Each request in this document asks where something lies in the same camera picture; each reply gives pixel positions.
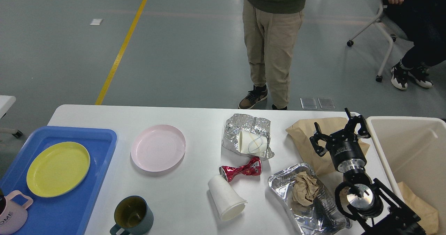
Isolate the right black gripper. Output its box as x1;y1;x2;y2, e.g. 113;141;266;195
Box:
309;107;371;173

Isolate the pink plate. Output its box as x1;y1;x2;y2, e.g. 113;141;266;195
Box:
131;125;186;173

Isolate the dark teal mug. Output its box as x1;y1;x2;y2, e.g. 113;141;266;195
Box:
109;195;154;235

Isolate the pink HOME mug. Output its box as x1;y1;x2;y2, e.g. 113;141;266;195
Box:
0;190;33;235

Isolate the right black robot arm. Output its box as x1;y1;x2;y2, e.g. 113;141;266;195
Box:
309;108;426;235

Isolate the brown paper bag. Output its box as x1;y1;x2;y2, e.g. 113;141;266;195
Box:
286;117;369;182

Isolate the crumpled brown paper ball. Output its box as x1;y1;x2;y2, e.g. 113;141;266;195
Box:
292;172;320;206

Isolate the beige plastic bin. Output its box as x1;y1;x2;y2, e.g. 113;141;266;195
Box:
366;116;446;235

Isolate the aluminium foil tray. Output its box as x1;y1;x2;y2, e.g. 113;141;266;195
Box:
268;163;349;235

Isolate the clear plastic bottle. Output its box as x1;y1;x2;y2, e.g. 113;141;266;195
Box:
311;185;352;235

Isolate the crushed red can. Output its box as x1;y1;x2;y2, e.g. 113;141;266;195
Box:
219;157;262;182

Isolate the crushed paper cup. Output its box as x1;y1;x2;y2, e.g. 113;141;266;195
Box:
239;131;268;157

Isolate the crumpled aluminium foil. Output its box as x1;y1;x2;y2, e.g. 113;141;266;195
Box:
222;114;275;160

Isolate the brown paper in bin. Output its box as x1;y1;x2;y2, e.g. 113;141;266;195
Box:
397;182;439;235

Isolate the white paper cup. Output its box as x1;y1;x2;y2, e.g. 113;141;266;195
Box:
208;175;247;222

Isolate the person in khaki trousers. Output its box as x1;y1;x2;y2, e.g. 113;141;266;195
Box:
238;0;306;111

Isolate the person in dark trousers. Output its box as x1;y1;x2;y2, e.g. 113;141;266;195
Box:
385;0;446;90

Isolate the white office chair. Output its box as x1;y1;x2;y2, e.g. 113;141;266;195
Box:
346;0;409;82

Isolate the blue plastic tray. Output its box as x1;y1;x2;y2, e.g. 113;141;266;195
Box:
1;126;117;235

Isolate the yellow plate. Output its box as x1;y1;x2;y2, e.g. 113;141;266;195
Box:
26;142;91;197

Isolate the white side table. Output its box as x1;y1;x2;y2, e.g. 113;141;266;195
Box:
0;95;23;138

